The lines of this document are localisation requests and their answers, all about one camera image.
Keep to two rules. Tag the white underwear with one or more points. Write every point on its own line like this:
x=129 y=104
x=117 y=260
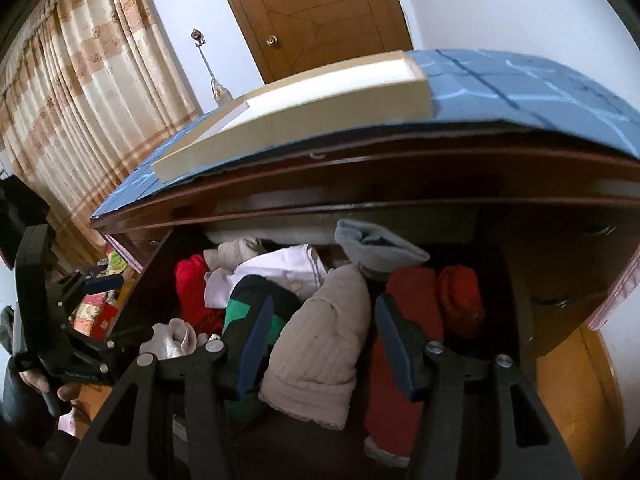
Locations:
x=280 y=265

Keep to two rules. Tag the pink striped cloth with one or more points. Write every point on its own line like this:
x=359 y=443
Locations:
x=617 y=290
x=122 y=252

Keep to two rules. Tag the person's left hand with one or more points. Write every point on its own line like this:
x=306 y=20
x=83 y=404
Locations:
x=67 y=392

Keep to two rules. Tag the brown wooden door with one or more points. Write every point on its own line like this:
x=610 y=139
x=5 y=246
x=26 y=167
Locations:
x=310 y=20

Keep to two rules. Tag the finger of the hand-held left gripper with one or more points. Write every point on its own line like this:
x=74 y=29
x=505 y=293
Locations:
x=125 y=342
x=105 y=282

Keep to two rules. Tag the brass door knob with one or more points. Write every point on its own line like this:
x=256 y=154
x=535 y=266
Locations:
x=271 y=40

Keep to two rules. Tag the small wooden drawer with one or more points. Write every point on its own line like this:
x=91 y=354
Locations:
x=555 y=320
x=575 y=240

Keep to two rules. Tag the blue plaid tablecloth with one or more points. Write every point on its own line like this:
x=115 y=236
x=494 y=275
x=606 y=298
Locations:
x=500 y=90

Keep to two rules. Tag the beige shallow tray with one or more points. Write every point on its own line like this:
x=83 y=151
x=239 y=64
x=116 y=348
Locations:
x=300 y=125

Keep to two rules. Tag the large beige ribbed sock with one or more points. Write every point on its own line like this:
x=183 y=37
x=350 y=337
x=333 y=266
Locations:
x=320 y=340

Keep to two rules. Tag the beige patterned curtain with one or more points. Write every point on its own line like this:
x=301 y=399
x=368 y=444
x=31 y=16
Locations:
x=90 y=85

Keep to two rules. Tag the person's left forearm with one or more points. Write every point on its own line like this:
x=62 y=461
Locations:
x=25 y=425

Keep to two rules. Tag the green black striped sock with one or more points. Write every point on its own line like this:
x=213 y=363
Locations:
x=235 y=320

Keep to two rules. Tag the red knit sock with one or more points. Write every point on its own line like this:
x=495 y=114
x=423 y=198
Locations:
x=462 y=300

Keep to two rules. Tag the white sock bundle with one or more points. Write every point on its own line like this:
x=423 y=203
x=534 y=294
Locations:
x=170 y=340

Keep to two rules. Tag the green yellow packet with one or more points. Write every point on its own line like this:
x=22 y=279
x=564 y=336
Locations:
x=116 y=260

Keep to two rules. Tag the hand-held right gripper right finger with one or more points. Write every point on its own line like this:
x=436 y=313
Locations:
x=397 y=350

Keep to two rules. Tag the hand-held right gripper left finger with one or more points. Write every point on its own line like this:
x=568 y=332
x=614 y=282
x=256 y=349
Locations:
x=252 y=350

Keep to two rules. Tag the curtain tieback tassel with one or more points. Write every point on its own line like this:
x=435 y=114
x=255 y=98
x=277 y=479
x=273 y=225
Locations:
x=220 y=91

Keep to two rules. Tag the dark hanging bag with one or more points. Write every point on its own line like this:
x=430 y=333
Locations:
x=20 y=200

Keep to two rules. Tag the red grey sock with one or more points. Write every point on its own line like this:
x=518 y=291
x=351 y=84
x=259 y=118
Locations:
x=415 y=300

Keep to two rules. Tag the dark wooden desk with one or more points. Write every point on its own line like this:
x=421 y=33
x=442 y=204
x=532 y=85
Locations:
x=450 y=160

